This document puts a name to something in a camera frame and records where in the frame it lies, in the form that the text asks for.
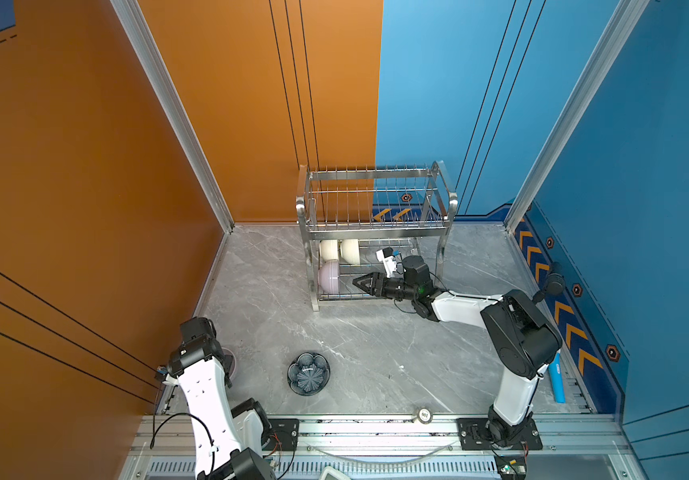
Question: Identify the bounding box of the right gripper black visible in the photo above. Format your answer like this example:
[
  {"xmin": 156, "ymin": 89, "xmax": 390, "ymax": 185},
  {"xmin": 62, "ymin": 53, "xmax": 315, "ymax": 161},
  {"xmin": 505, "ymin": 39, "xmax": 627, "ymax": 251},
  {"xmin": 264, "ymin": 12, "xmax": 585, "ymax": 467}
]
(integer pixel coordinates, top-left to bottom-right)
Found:
[{"xmin": 353, "ymin": 273, "xmax": 419, "ymax": 302}]

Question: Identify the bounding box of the cream white bowl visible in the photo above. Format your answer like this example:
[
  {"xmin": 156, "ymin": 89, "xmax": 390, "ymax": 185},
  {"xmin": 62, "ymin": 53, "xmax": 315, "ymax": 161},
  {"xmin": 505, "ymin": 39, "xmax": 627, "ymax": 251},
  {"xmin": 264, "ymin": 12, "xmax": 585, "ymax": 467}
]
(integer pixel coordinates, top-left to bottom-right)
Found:
[
  {"xmin": 340, "ymin": 239, "xmax": 361, "ymax": 266},
  {"xmin": 318, "ymin": 239, "xmax": 340, "ymax": 262}
]

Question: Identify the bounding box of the lilac bowl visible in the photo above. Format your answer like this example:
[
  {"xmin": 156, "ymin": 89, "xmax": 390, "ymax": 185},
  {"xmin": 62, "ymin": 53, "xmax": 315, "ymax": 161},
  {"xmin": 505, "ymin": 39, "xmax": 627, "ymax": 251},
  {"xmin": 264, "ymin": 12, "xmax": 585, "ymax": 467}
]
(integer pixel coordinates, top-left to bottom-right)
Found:
[
  {"xmin": 318, "ymin": 260, "xmax": 340, "ymax": 295},
  {"xmin": 222, "ymin": 348, "xmax": 236, "ymax": 381}
]

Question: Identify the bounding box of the cream white bowl top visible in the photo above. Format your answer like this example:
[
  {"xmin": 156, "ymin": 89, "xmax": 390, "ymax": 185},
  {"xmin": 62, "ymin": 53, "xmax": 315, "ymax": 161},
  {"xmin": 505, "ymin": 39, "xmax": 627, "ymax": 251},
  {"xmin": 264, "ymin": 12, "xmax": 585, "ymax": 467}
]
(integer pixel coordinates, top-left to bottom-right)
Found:
[{"xmin": 318, "ymin": 239, "xmax": 340, "ymax": 262}]

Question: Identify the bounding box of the stainless steel dish rack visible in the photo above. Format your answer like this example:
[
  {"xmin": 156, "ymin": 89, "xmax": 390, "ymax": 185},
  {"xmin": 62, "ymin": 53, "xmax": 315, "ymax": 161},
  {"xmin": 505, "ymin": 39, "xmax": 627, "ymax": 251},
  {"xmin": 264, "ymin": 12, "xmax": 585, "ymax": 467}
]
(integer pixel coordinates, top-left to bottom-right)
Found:
[{"xmin": 296, "ymin": 161, "xmax": 459, "ymax": 312}]

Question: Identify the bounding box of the dark blue patterned bowl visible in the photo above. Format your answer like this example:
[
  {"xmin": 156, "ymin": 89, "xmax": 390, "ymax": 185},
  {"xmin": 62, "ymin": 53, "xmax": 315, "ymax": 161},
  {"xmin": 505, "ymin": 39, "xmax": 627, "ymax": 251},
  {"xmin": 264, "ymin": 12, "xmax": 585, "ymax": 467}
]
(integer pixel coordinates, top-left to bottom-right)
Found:
[{"xmin": 288, "ymin": 352, "xmax": 332, "ymax": 396}]

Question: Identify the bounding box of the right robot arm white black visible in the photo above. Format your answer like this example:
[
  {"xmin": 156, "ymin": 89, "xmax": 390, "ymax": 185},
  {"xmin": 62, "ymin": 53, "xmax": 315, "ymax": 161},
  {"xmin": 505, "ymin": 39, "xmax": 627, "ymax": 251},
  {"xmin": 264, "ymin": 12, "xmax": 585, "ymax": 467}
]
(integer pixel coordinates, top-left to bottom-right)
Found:
[{"xmin": 352, "ymin": 255, "xmax": 565, "ymax": 449}]

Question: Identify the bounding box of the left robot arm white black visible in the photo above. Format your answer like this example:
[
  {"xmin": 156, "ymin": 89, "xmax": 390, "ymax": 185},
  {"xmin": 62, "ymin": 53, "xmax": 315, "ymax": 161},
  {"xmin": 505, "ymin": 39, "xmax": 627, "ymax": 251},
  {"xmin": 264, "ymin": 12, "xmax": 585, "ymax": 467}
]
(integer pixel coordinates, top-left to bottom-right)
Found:
[{"xmin": 156, "ymin": 317, "xmax": 276, "ymax": 479}]

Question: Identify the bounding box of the small round silver knob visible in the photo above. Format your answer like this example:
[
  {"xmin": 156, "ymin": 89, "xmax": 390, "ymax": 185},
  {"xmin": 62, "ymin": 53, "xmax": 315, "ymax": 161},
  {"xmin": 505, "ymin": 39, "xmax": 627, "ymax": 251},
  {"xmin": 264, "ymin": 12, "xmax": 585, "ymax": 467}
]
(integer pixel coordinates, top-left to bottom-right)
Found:
[{"xmin": 416, "ymin": 407, "xmax": 433, "ymax": 424}]

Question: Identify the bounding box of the black microphone stand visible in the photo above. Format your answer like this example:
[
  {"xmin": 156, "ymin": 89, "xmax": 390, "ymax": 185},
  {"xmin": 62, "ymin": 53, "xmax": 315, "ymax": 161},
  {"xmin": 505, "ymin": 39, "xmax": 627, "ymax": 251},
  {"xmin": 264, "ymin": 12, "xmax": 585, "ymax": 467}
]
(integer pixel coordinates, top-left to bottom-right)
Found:
[{"xmin": 531, "ymin": 262, "xmax": 565, "ymax": 304}]

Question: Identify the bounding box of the green circuit board left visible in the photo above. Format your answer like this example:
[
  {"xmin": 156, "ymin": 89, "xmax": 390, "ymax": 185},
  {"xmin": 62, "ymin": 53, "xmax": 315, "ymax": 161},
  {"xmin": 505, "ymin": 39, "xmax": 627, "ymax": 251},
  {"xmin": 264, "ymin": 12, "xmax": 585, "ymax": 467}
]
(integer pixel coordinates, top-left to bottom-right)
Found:
[{"xmin": 234, "ymin": 453, "xmax": 276, "ymax": 480}]

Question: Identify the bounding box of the green circuit board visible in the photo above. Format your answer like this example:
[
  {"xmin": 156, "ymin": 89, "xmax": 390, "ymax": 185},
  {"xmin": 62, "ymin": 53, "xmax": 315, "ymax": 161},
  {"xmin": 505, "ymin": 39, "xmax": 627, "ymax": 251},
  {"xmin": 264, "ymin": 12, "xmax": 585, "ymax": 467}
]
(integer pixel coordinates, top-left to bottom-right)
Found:
[
  {"xmin": 234, "ymin": 453, "xmax": 276, "ymax": 480},
  {"xmin": 494, "ymin": 457, "xmax": 527, "ymax": 480}
]

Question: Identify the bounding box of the blue toy microphone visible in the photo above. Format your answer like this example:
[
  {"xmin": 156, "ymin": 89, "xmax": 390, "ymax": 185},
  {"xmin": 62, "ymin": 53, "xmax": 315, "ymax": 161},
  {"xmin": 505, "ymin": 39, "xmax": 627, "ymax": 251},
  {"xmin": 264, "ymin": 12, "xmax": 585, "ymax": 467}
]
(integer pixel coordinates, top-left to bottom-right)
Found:
[{"xmin": 548, "ymin": 352, "xmax": 566, "ymax": 404}]

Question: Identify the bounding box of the green circuit board right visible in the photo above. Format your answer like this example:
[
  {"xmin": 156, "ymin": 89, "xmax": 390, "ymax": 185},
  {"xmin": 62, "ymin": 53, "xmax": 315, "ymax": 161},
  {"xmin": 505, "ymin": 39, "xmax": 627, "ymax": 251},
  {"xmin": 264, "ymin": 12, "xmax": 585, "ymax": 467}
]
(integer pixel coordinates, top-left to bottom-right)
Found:
[{"xmin": 494, "ymin": 457, "xmax": 527, "ymax": 480}]

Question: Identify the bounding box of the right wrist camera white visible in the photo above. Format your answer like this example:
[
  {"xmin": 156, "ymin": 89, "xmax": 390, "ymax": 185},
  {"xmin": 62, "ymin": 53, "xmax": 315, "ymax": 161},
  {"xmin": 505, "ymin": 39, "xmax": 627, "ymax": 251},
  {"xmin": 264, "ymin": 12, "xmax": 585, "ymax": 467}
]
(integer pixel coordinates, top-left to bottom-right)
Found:
[{"xmin": 376, "ymin": 247, "xmax": 401, "ymax": 278}]

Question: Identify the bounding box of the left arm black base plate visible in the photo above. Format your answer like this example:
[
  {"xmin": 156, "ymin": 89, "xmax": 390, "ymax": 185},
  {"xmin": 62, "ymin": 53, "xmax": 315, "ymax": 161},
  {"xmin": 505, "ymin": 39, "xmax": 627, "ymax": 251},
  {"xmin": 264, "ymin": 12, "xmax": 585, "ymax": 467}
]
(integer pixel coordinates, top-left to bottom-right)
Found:
[{"xmin": 262, "ymin": 418, "xmax": 300, "ymax": 454}]

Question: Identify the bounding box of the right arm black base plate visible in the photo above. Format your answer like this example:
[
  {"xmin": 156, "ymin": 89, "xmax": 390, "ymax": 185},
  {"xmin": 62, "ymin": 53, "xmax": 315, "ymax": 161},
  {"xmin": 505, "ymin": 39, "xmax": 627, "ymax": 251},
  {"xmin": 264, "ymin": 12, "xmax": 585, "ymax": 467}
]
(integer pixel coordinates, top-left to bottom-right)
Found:
[{"xmin": 455, "ymin": 417, "xmax": 543, "ymax": 451}]

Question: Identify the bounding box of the aluminium front rail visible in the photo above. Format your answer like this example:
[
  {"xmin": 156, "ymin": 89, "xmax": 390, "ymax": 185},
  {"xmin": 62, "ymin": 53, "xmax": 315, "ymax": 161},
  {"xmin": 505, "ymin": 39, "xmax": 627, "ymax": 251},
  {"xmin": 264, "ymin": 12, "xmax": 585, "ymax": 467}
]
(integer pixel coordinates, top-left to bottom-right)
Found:
[{"xmin": 117, "ymin": 412, "xmax": 645, "ymax": 480}]

